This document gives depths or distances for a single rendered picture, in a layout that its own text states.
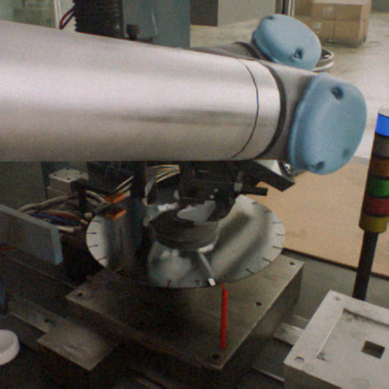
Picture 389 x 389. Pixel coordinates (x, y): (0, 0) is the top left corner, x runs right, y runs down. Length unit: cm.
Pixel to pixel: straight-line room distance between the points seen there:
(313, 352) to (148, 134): 46
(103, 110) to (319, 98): 16
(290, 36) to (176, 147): 26
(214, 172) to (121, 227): 24
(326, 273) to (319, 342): 42
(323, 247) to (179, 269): 53
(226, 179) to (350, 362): 29
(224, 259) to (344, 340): 20
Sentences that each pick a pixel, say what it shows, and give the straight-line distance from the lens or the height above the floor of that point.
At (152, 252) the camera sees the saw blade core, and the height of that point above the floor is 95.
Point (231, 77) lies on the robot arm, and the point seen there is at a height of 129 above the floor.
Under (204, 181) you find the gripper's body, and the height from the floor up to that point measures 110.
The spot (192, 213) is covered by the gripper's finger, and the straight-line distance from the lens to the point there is 73.
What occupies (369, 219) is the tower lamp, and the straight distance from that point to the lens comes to 82.
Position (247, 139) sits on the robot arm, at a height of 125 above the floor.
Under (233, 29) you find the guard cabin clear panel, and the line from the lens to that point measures 191.
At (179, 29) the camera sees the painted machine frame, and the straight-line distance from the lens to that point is 156.
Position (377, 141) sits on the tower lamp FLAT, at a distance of 78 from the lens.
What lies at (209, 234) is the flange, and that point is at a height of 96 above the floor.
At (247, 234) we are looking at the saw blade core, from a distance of 82.
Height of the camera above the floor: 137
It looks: 27 degrees down
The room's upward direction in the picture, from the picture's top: straight up
